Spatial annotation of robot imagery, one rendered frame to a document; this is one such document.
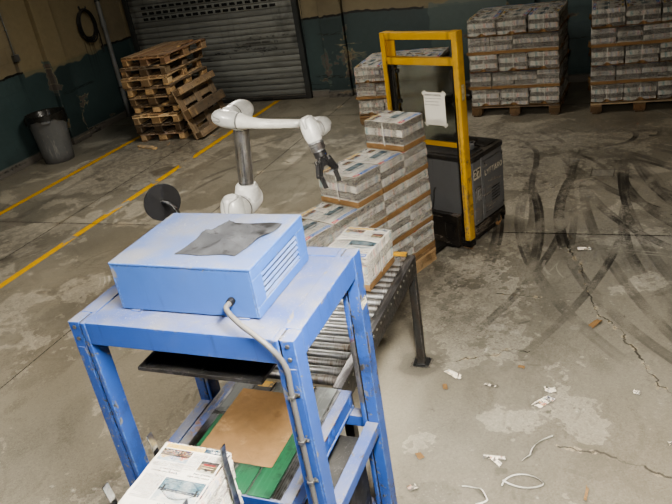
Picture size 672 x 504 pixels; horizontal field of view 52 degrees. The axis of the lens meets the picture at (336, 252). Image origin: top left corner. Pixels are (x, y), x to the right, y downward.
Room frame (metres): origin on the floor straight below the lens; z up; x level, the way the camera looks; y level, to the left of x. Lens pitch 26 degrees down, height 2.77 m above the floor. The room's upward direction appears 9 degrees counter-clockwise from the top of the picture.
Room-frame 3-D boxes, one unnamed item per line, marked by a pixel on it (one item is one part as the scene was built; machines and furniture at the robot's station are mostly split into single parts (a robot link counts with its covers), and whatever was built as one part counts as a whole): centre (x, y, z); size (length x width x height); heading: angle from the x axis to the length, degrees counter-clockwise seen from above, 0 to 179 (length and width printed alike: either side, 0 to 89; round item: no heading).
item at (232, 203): (4.15, 0.60, 1.17); 0.18 x 0.16 x 0.22; 154
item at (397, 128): (5.28, -0.62, 0.65); 0.39 x 0.30 x 1.29; 44
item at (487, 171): (5.84, -1.19, 0.40); 0.69 x 0.55 x 0.80; 44
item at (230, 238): (2.36, 0.38, 1.78); 0.32 x 0.28 x 0.05; 65
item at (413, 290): (3.81, -0.45, 0.34); 0.06 x 0.06 x 0.68; 65
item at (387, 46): (5.82, -0.70, 0.97); 0.09 x 0.09 x 1.75; 44
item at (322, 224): (4.78, -0.09, 0.42); 1.17 x 0.39 x 0.83; 134
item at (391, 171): (5.08, -0.40, 0.95); 0.38 x 0.29 x 0.23; 45
